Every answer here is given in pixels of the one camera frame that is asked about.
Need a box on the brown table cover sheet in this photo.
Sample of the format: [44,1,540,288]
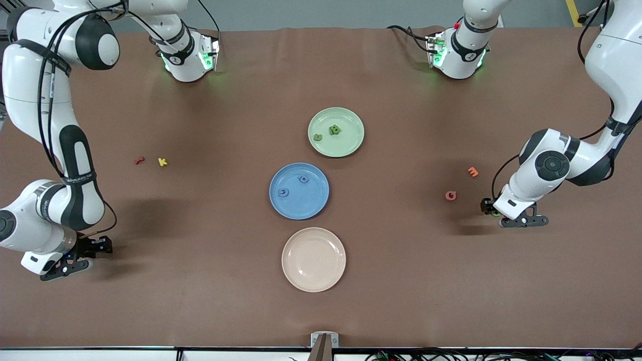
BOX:
[0,26,642,350]

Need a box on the green plate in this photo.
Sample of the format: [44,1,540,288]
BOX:
[307,107,365,158]

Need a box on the beige plate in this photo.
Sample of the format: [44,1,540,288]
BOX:
[281,227,347,293]

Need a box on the blue plate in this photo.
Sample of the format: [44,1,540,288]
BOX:
[269,162,330,221]

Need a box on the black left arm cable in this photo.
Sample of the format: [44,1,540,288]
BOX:
[491,0,616,200]

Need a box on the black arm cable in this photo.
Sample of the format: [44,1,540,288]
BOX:
[491,0,616,200]
[38,0,128,236]

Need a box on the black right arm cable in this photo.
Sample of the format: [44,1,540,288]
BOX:
[38,0,128,236]

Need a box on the white table edge rail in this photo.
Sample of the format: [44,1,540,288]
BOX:
[0,347,642,361]

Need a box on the black cable bundle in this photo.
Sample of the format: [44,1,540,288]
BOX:
[365,347,642,361]

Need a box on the black base cable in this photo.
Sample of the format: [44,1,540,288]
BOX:
[386,24,433,54]

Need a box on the tan wedge post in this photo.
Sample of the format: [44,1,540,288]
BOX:
[307,334,334,361]

